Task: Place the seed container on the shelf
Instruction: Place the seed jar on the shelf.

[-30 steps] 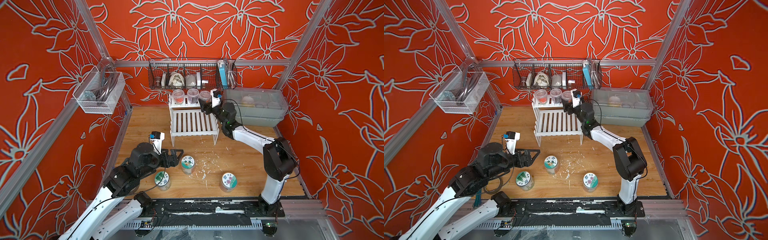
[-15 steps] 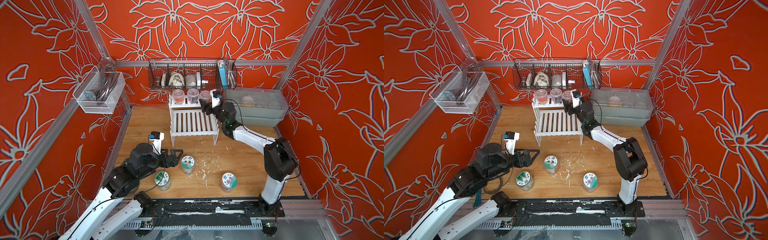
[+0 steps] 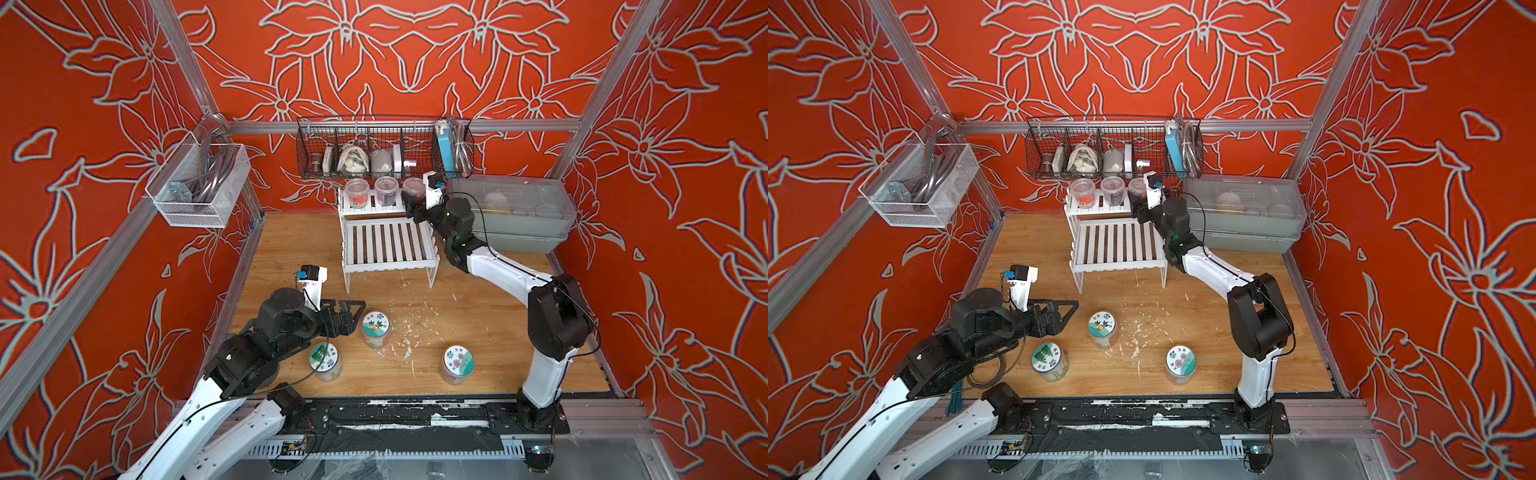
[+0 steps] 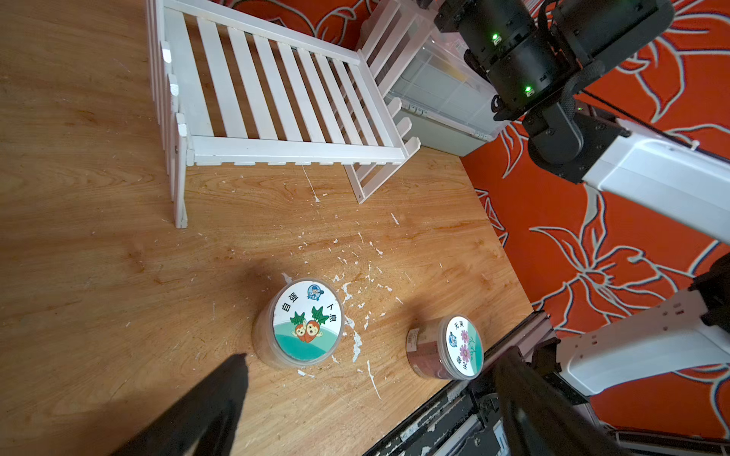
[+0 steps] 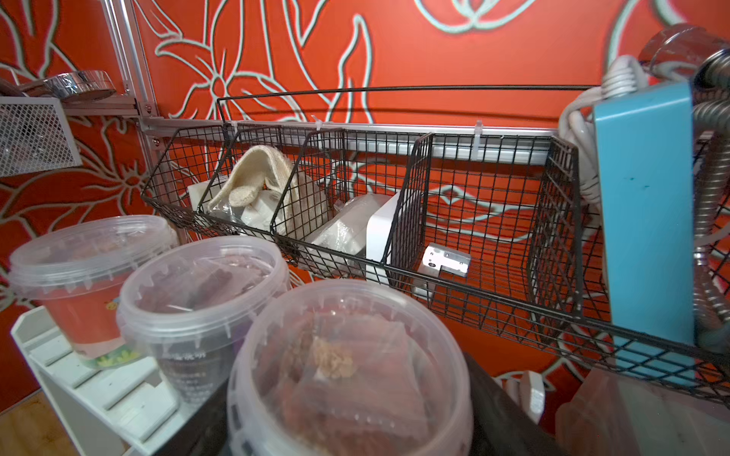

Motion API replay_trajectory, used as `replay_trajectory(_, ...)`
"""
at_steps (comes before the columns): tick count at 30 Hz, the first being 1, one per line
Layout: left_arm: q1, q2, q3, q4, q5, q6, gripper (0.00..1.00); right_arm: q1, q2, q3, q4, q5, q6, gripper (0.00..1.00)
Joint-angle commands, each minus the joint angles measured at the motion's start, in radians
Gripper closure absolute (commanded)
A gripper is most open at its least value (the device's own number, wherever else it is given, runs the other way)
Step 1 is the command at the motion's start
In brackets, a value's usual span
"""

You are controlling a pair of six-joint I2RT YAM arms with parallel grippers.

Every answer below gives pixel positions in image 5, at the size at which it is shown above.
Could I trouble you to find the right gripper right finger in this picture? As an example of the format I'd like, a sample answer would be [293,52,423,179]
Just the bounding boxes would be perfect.
[464,353,565,456]

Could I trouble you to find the blue box in basket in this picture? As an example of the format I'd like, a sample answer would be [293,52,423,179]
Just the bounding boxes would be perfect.
[592,81,698,389]

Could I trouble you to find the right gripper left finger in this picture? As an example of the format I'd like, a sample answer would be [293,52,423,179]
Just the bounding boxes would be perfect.
[155,382,228,456]

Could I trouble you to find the clear plastic wall bin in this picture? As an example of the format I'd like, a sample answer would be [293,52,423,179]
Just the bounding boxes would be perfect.
[1,97,82,178]

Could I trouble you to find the grey lidded storage box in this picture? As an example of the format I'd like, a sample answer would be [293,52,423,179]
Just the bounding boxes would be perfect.
[555,370,729,455]

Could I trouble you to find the small clear cup red seeds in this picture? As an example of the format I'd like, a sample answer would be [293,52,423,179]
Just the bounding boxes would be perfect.
[9,215,179,369]

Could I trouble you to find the black wire wall basket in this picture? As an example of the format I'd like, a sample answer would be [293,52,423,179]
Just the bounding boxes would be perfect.
[143,118,729,404]

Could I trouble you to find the white slatted wooden shelf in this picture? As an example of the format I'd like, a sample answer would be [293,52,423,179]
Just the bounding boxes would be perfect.
[11,307,197,455]

